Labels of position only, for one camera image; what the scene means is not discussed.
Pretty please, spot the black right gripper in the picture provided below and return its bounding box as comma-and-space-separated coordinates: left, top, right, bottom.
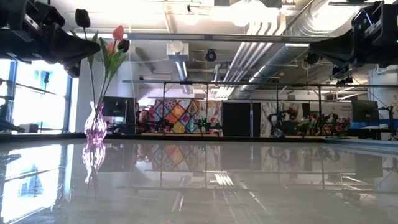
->
309, 0, 398, 78

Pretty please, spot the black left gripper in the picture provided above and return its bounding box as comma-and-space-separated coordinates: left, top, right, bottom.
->
0, 0, 102, 78

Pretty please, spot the black artificial tulip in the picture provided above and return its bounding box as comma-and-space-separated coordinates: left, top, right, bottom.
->
102, 39, 131, 108
70, 8, 100, 108

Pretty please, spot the pink artificial tulip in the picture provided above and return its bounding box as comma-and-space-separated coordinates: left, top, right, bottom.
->
98, 24, 126, 108
99, 37, 118, 108

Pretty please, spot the purple glass vase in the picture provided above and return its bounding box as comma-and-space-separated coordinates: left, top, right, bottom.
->
83, 101, 108, 142

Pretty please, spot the black monitor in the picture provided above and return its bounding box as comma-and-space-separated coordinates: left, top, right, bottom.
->
101, 96, 137, 125
351, 99, 381, 124

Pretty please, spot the black tripod stand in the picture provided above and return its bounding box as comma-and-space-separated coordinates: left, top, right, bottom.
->
377, 105, 398, 141

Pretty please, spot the person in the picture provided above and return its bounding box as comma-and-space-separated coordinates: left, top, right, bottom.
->
136, 108, 150, 134

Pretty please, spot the white ceiling unit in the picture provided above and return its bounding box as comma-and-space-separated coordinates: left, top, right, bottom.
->
166, 40, 190, 62

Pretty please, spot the black partition panel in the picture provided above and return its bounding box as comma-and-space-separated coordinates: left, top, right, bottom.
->
222, 101, 262, 138

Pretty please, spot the grey overhead beam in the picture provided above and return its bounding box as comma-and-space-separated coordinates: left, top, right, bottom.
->
73, 32, 332, 44

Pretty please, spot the colourful patchwork quilt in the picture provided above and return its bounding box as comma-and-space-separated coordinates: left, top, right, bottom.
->
154, 98, 223, 134

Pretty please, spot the silver ventilation duct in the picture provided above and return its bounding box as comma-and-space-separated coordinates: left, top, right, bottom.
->
231, 0, 357, 99

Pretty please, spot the black metal rack frame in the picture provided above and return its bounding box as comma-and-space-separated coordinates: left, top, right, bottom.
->
123, 79, 398, 139

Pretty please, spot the black ceiling camera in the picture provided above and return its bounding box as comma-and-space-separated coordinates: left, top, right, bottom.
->
204, 48, 218, 62

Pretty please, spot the black metal table frame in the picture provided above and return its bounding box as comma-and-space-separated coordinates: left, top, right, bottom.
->
0, 132, 398, 144

